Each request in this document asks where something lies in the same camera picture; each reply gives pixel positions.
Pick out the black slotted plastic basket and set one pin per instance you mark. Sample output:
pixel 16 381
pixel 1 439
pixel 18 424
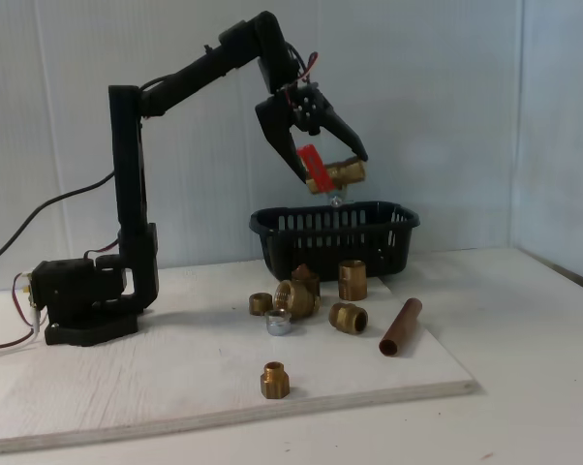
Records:
pixel 383 271

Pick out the brass fitting with copper end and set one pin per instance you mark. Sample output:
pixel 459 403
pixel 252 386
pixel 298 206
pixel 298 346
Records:
pixel 305 275

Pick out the tall brass threaded sleeve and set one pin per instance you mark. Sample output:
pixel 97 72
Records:
pixel 352 281

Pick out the brass female threaded reducer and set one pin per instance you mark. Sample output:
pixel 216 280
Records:
pixel 301 302

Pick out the short brass hex nut fitting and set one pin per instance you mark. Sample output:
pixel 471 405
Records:
pixel 260 304

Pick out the brass threaded nipple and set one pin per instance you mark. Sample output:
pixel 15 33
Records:
pixel 347 319

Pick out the silver lock nut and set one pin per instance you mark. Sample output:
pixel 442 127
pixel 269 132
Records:
pixel 278 325

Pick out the copper pipe piece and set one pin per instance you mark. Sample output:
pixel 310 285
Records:
pixel 402 327

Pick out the small brass hex adapter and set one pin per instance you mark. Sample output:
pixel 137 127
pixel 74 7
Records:
pixel 275 382

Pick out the white wooden board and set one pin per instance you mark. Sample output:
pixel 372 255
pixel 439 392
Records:
pixel 175 378

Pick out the small controller circuit board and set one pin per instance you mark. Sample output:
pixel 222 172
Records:
pixel 28 290

